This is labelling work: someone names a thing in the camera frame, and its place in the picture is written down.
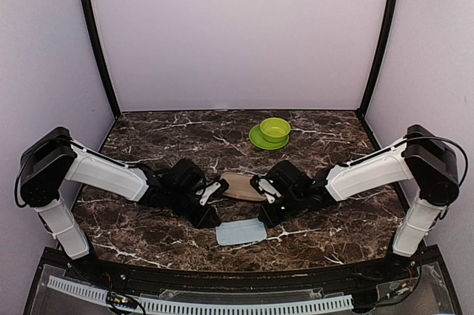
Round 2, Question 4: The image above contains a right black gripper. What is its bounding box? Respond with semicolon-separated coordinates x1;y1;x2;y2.
258;190;304;229

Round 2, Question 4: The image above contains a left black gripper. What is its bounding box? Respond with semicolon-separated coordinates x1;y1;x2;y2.
167;188;221;231

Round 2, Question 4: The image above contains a light blue cleaning cloth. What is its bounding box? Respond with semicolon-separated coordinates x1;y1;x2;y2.
216;219;267;246

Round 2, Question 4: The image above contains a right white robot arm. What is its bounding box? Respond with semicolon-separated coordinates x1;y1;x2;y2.
250;125;467;281

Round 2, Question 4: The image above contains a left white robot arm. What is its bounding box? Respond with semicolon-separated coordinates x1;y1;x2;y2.
14;127;229;282

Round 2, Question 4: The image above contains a green plate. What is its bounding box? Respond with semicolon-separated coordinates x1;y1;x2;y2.
249;125;290;150

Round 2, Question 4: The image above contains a green bowl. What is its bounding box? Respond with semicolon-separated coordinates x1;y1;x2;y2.
259;117;291;143

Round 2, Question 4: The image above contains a small circuit board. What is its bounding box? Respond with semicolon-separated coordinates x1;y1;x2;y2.
105;291;138;311

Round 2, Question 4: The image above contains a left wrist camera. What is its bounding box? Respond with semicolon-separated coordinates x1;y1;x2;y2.
199;179;229;206

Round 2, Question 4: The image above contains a white slotted cable duct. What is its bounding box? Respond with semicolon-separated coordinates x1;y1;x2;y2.
47;276;353;314

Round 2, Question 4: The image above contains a black table front rail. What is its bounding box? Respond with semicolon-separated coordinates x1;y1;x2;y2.
66;255;419;297

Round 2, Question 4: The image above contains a right black frame post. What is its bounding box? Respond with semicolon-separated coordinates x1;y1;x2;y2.
356;0;397;119

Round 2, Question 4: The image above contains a black frame post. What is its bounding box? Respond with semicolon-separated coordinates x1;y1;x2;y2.
81;0;121;119
356;0;397;119

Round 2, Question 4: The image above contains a left black frame post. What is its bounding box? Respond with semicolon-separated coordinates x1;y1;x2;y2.
81;0;121;119

